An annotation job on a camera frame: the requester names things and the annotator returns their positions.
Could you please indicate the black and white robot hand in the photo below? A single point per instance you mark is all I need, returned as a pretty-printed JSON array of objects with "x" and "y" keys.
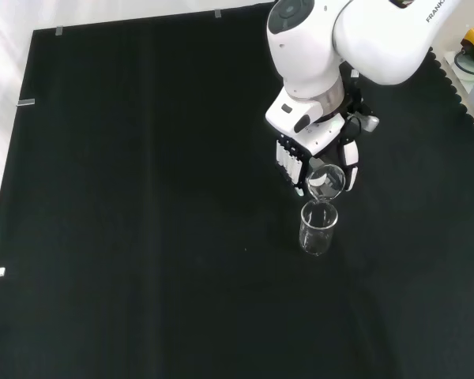
[{"x": 324, "y": 136}]

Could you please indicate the black cloth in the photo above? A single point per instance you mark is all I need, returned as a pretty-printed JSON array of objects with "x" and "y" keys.
[{"x": 142, "y": 197}]

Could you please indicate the clear glass beaker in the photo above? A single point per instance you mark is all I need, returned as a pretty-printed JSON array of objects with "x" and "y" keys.
[
  {"x": 318, "y": 237},
  {"x": 332, "y": 185}
]

